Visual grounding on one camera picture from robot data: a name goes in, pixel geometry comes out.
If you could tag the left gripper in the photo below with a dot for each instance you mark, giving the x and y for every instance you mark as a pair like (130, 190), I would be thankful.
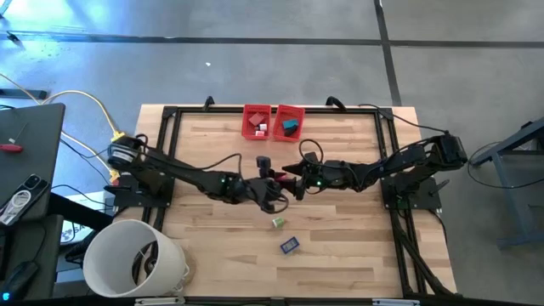
(257, 191)

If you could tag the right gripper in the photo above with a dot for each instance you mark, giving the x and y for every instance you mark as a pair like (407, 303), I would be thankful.
(321, 176)

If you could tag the pink plug charger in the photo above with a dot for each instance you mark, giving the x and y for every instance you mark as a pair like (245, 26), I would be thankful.
(281, 177)

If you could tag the green white plug charger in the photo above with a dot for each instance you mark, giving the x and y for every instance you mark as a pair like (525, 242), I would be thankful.
(279, 222)

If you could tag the black rectangular box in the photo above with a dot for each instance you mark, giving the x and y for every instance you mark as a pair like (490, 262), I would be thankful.
(290, 132)

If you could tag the red white plug charger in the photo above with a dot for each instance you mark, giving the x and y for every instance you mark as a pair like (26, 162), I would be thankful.
(259, 133)

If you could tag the turquoise rectangular box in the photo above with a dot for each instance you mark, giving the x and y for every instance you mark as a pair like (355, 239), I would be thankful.
(291, 123)

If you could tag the dark blue box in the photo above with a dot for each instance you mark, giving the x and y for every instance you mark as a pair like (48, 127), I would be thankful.
(289, 245)

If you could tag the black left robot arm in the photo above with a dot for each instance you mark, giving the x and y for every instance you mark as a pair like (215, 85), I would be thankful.
(178, 170)

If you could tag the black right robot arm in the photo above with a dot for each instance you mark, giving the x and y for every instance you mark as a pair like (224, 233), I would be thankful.
(382, 170)

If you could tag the red plastic basket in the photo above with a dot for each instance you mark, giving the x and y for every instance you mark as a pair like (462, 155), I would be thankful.
(278, 134)
(246, 132)

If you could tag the small white plug charger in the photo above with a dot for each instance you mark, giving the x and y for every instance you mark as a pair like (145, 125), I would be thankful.
(263, 126)

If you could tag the white bucket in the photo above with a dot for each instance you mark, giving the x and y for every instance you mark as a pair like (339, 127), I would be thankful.
(106, 255)

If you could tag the white printed box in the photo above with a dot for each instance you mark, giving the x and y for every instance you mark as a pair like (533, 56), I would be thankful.
(74, 231)

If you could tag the dark grey side table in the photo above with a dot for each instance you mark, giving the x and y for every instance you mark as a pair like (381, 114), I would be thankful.
(38, 140)

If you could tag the smartphone in clear case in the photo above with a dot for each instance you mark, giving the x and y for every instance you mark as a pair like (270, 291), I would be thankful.
(21, 200)

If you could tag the black floor bar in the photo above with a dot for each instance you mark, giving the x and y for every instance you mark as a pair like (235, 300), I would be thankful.
(25, 94)

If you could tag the black computer mouse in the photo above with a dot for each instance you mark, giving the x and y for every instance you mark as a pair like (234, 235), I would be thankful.
(19, 278)

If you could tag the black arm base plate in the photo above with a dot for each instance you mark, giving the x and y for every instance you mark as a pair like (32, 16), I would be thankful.
(127, 199)
(421, 200)

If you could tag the silver table bracket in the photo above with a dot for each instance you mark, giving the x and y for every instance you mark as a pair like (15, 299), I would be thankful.
(395, 302)
(157, 302)

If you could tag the blue grey desk frame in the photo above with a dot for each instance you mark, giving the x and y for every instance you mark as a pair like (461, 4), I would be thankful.
(512, 204)

